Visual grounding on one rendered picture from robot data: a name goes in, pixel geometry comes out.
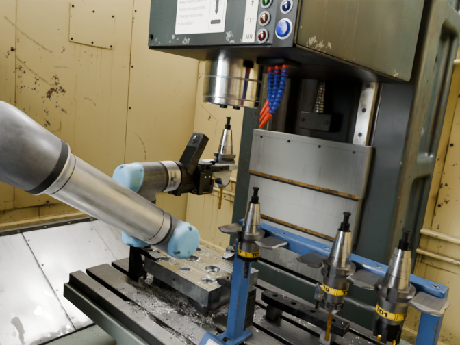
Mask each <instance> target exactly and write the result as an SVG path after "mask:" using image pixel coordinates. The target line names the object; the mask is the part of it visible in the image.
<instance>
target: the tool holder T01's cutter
mask: <svg viewBox="0 0 460 345"><path fill-rule="evenodd" d="M401 330H402V328H401V326H400V324H399V325H390V324H386V323H384V322H383V321H381V319H380V318H378V319H377V320H375V323H374V330H373V336H377V341H379V342H381V343H384V344H386V343H387V342H392V345H397V344H399V343H400V337H401V332H402V331H401Z"/></svg>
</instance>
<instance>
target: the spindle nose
mask: <svg viewBox="0 0 460 345"><path fill-rule="evenodd" d="M263 71H264V67H263V66H261V65H258V64H256V61H252V60H243V59H238V58H231V57H207V58H205V72H204V76H205V77H204V80H203V102H204V103H209V104H215V105H228V106H234V107H247V108H255V109H257V108H258V107H259V102H260V96H261V82H262V78H263Z"/></svg>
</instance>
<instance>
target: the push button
mask: <svg viewBox="0 0 460 345"><path fill-rule="evenodd" d="M289 32H290V23H289V22H288V21H286V20H282V21H280V22H279V23H278V24H277V26H276V33H277V35H278V36H279V37H285V36H287V35H288V34H289Z"/></svg>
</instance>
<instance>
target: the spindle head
mask: <svg viewBox="0 0 460 345"><path fill-rule="evenodd" d="M277 1H278V0H272V4H271V6H270V7H269V8H263V7H262V6H261V0H259V5H258V12H257V24H256V30H255V42H242V39H243V32H244V19H245V13H246V0H227V9H226V16H225V30H224V32H211V33H196V34H175V29H176V20H177V2H178V0H151V7H150V17H149V38H148V46H149V49H150V50H154V51H160V52H164V53H169V54H173V55H180V56H183V57H187V58H193V59H196V60H203V61H205V58H208V57H223V58H238V59H243V60H252V61H257V58H282V59H287V60H291V61H295V62H299V63H301V68H297V69H289V72H288V76H287V78H288V79H313V80H328V81H356V82H376V83H384V84H409V82H408V81H409V80H410V78H411V71H412V67H413V60H414V55H415V52H416V44H417V40H418V33H419V28H420V21H421V18H422V11H423V6H424V0H298V9H297V14H296V24H295V30H294V41H293V46H292V47H272V41H273V36H274V24H275V19H276V12H277ZM263 11H267V12H269V13H270V22H269V24H267V25H266V26H262V25H260V24H259V15H260V14H261V13H262V12H263ZM260 29H266V30H267V31H268V39H267V41H266V42H265V43H259V42H258V41H257V33H258V31H259V30H260Z"/></svg>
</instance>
